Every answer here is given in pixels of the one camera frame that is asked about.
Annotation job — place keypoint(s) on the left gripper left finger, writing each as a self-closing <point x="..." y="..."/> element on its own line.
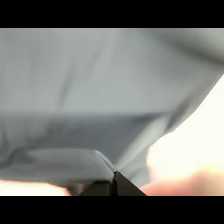
<point x="100" y="189"/>

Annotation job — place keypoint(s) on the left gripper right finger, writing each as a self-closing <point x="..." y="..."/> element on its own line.
<point x="126" y="187"/>

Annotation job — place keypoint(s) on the blue T-shirt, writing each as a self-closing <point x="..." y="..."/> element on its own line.
<point x="83" y="100"/>

